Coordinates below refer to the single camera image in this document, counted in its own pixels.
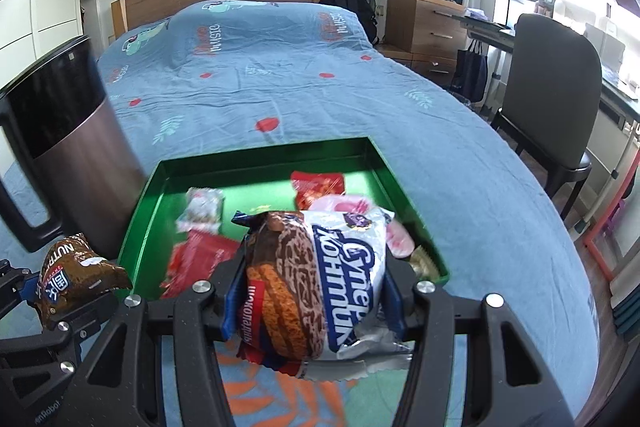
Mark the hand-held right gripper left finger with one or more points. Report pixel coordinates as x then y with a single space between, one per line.
231 307

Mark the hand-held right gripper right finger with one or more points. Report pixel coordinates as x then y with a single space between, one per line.
397 312

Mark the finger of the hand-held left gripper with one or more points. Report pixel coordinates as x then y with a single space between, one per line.
12 279
80 324

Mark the brown snack packet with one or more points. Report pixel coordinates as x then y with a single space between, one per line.
75 272

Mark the small beige snack packet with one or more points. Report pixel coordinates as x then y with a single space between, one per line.
425 262

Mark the dark red snack packet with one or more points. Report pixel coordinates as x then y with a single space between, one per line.
210 252

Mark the pink snack packet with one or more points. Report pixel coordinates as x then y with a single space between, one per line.
397 239

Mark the silver cookie packet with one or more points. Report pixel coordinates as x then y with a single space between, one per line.
325 282

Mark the clear candy packet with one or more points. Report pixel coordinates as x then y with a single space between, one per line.
202 207

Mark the green shallow box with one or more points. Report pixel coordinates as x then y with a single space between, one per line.
250 177

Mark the long red white snack packet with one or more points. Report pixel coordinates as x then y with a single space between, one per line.
317 187

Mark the black and steel electric kettle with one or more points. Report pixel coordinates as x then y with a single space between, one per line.
85 157

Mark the dark blue bag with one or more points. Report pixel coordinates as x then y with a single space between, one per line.
470 72

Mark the dark grey chair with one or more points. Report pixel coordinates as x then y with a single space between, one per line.
550 97

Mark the wooden drawer chest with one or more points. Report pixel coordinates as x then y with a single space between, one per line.
420 27

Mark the grey desk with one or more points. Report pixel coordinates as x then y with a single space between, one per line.
487 27

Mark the black backpack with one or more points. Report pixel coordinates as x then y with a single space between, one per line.
352 9

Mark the orange metal frame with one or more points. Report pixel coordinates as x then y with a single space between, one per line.
602 252

